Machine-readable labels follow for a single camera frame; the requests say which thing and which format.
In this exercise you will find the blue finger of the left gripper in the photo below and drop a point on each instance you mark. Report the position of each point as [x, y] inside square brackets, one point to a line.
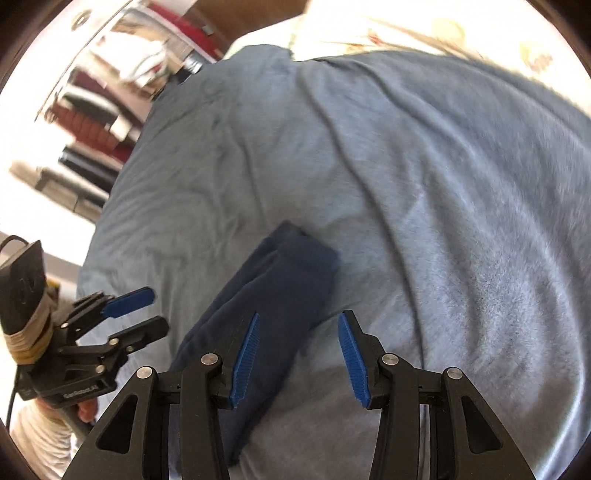
[127, 341]
[77, 319]

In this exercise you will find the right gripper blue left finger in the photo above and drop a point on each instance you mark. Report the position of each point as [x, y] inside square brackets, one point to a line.
[238, 359]

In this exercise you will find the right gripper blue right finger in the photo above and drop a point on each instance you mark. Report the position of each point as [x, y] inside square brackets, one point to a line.
[362, 354]

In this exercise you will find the navy blue sweatpants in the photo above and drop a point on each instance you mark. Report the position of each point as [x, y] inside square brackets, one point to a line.
[288, 281]

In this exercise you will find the person's left hand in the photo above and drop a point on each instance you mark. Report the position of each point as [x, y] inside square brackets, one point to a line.
[86, 411]

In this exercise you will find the grey bed blanket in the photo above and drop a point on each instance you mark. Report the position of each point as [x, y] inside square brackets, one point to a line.
[456, 193]

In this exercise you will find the cluttered shelf with clothes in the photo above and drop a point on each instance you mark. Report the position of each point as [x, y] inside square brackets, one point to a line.
[73, 107]

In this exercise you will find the wooden headboard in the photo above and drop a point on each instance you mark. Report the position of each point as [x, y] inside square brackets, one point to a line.
[230, 19]

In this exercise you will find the white pillow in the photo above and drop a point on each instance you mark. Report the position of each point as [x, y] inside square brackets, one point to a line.
[515, 34]

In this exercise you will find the black camera with tape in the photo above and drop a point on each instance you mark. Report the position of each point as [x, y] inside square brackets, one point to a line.
[26, 305]

